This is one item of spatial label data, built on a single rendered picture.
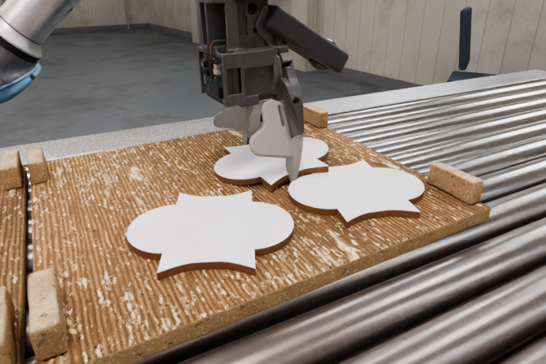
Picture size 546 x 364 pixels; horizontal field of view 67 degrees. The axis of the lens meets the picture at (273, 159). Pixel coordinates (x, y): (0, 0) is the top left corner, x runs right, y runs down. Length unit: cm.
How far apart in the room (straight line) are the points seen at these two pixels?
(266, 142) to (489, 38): 396
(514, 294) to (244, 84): 30
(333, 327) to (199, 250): 12
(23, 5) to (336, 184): 66
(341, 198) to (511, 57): 387
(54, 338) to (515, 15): 413
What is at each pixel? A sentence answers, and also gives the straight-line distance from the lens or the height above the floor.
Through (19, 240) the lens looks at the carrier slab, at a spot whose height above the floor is 94.
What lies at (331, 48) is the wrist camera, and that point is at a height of 108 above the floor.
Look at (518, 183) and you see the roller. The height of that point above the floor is 91.
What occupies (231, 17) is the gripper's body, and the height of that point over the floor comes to 111.
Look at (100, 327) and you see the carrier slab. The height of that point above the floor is 94.
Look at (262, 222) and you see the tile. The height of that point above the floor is 94.
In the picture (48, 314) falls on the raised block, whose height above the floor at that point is 96.
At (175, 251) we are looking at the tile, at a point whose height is 94.
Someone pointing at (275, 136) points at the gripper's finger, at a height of 100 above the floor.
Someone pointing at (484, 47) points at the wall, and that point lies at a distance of 435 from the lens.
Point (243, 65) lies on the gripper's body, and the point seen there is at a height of 107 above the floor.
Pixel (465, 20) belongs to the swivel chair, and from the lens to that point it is 345.
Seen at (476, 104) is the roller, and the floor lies 92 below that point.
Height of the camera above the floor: 115
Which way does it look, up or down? 24 degrees down
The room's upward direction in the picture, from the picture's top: straight up
